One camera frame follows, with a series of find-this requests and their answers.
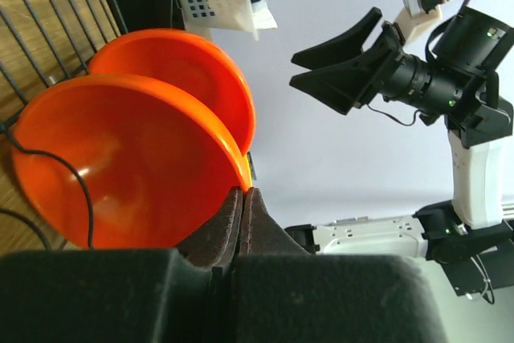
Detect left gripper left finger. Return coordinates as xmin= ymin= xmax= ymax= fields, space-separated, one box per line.
xmin=173 ymin=188 xmax=245 ymax=269

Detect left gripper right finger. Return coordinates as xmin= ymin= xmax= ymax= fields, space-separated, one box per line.
xmin=237 ymin=187 xmax=309 ymax=256

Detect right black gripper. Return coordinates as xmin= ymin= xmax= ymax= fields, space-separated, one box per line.
xmin=289 ymin=7 xmax=405 ymax=114

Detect orange bowl bottom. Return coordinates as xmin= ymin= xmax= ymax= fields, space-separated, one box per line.
xmin=12 ymin=75 xmax=251 ymax=249

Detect orange bowl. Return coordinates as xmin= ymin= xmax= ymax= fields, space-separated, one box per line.
xmin=88 ymin=28 xmax=256 ymax=153
xmin=12 ymin=75 xmax=251 ymax=249

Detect orange bowl top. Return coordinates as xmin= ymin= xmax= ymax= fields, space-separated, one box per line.
xmin=88 ymin=28 xmax=256 ymax=153

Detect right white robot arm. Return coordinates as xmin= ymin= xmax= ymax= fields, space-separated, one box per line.
xmin=287 ymin=6 xmax=513 ymax=304

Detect black wire dish rack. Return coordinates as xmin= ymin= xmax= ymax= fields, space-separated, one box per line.
xmin=1 ymin=0 xmax=127 ymax=128

